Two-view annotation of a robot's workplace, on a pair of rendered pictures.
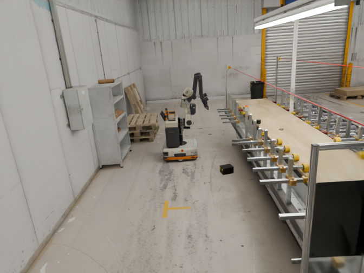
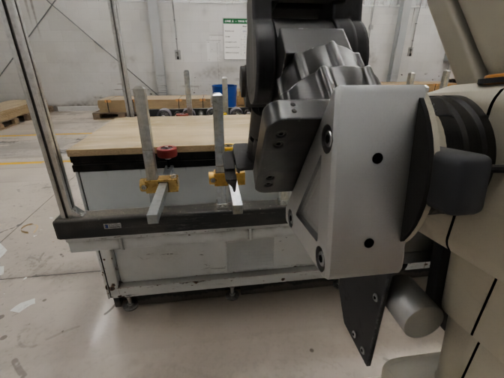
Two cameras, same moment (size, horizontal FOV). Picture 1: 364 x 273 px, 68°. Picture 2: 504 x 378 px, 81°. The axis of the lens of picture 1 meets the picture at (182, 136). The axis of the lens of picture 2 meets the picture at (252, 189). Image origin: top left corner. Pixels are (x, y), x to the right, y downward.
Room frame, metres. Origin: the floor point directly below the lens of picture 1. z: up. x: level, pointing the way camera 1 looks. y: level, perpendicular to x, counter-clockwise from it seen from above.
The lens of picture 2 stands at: (5.40, 0.02, 1.24)
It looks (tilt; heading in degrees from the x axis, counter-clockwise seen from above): 24 degrees down; 260
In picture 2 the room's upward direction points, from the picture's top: straight up
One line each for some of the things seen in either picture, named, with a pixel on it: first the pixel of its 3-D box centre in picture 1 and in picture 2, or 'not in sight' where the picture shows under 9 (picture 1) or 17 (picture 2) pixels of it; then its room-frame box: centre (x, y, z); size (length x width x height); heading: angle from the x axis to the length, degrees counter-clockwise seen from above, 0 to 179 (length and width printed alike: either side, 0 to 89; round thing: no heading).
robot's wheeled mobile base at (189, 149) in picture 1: (180, 148); not in sight; (5.10, 0.05, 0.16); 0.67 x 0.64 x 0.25; 88
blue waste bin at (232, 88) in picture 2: not in sight; (225, 101); (4.83, -6.63, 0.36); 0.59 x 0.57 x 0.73; 88
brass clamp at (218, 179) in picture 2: not in sight; (226, 177); (5.32, -1.03, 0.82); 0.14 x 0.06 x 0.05; 178
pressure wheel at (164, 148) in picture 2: not in sight; (168, 160); (5.55, -1.18, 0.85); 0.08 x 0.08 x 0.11
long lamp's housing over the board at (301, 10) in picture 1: (285, 18); not in sight; (3.34, -1.29, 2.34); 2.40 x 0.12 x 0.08; 178
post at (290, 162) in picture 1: (289, 182); not in sight; (2.09, -0.91, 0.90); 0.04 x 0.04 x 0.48; 88
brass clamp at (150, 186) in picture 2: not in sight; (160, 184); (5.57, -1.04, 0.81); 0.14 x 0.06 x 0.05; 178
